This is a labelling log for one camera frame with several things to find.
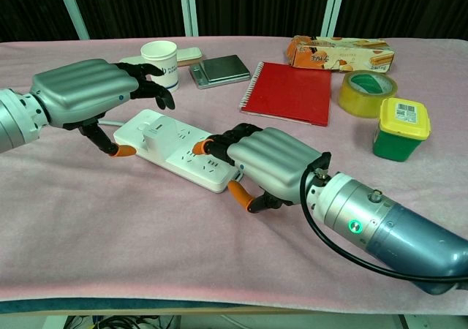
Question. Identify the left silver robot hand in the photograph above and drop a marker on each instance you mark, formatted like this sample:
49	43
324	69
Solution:
84	84

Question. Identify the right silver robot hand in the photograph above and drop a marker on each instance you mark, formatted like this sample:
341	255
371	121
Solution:
274	161

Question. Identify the white power strip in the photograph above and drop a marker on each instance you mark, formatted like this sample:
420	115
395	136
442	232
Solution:
204	177

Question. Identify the white charger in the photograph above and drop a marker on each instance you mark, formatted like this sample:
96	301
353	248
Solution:
161	139

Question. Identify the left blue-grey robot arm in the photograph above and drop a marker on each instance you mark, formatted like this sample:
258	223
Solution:
14	120

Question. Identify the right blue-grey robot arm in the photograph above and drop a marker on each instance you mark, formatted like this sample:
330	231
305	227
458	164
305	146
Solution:
402	234

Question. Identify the red spiral notebook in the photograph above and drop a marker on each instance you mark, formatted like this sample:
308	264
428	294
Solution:
289	91

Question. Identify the white paper cup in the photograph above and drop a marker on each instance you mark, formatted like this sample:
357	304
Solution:
161	53

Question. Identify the black pleated partition panel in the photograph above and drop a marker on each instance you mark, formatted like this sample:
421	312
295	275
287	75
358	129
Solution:
128	7
263	3
29	7
402	7

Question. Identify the yellow tape roll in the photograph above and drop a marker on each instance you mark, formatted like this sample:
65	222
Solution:
356	100

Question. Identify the silver digital scale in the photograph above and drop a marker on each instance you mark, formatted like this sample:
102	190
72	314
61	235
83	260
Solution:
223	67

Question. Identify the white pink pencil case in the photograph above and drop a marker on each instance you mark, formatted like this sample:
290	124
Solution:
188	55

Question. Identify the green container yellow lid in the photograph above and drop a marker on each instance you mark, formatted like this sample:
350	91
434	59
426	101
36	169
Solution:
395	144

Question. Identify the orange biscuit box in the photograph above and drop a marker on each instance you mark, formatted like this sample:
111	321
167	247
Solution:
340	56

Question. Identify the pink tablecloth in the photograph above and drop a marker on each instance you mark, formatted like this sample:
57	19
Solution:
146	234

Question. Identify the white partition frame post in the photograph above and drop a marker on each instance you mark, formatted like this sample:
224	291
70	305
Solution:
188	7
72	7
333	7

